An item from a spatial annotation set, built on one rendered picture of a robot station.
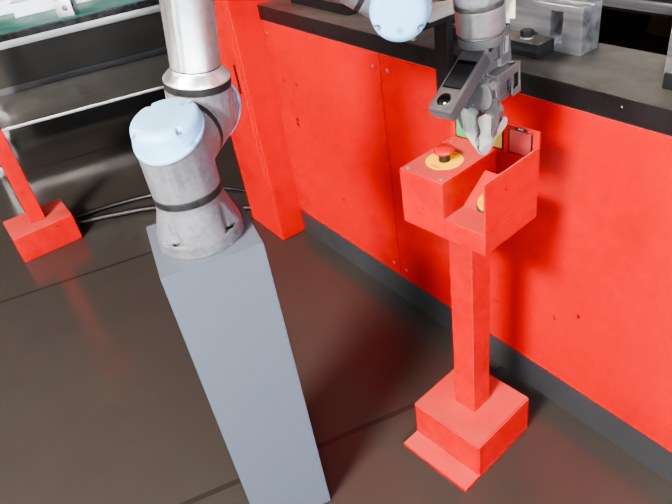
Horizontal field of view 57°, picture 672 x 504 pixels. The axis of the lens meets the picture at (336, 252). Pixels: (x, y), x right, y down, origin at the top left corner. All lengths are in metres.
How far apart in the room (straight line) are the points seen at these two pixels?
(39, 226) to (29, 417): 0.97
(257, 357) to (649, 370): 0.82
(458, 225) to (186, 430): 1.04
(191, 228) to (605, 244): 0.82
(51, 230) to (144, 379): 1.01
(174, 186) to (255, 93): 1.20
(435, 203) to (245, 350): 0.45
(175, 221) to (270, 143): 1.24
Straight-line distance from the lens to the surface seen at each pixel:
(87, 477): 1.88
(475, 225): 1.15
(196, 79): 1.08
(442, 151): 1.18
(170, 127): 0.98
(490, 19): 0.99
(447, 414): 1.58
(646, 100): 1.20
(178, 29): 1.07
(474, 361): 1.45
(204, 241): 1.04
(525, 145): 1.18
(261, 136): 2.23
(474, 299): 1.33
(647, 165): 1.23
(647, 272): 1.34
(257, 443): 1.37
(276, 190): 2.33
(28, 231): 2.84
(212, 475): 1.74
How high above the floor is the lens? 1.36
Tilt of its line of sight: 36 degrees down
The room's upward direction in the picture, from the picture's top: 10 degrees counter-clockwise
